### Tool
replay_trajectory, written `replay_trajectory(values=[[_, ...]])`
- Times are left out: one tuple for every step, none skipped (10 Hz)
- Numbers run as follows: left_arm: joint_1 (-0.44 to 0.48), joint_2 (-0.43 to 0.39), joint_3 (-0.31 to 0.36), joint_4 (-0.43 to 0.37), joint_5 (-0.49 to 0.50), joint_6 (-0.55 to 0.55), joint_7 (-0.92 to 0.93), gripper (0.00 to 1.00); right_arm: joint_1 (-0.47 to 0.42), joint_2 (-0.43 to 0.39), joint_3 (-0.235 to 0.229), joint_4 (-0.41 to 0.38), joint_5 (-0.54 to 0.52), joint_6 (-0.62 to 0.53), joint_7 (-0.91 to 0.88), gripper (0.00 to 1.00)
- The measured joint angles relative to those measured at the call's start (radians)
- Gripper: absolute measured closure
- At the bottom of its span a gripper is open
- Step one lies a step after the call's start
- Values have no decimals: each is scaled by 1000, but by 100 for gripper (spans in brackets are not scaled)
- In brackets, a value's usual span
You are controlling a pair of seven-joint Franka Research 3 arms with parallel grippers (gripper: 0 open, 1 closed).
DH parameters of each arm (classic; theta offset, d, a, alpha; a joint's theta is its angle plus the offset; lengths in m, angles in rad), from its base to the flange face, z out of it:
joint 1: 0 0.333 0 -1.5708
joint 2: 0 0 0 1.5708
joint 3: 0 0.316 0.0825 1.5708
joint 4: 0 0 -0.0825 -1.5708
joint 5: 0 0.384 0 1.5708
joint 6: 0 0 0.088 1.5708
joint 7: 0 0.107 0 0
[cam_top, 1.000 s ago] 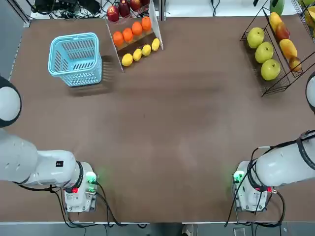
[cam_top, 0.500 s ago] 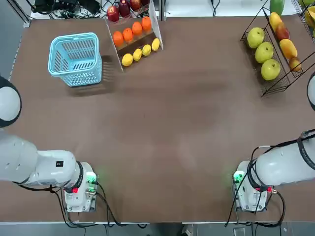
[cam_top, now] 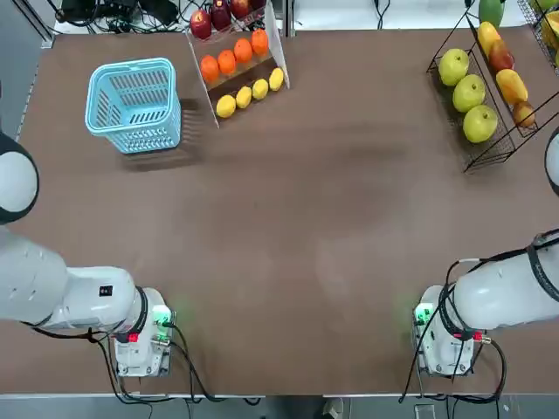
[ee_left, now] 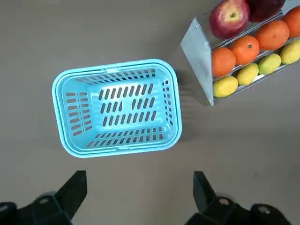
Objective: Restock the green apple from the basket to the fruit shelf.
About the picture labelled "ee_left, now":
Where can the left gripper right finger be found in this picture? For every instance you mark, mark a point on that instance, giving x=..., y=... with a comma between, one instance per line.
x=211, y=208

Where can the lemon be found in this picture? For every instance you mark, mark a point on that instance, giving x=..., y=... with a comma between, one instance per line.
x=225, y=86
x=290, y=52
x=247, y=73
x=269, y=63

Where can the red apple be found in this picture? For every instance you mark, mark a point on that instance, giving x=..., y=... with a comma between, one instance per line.
x=229, y=21
x=264, y=9

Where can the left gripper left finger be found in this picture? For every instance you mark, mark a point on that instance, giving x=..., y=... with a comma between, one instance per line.
x=65, y=201

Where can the tiered fruit display stand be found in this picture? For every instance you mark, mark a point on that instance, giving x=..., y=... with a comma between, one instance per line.
x=197, y=44

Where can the orange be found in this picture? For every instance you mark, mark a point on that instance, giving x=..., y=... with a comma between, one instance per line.
x=223, y=62
x=272, y=35
x=293, y=22
x=245, y=49

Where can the light blue plastic basket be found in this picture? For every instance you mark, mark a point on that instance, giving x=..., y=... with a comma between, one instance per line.
x=57, y=110

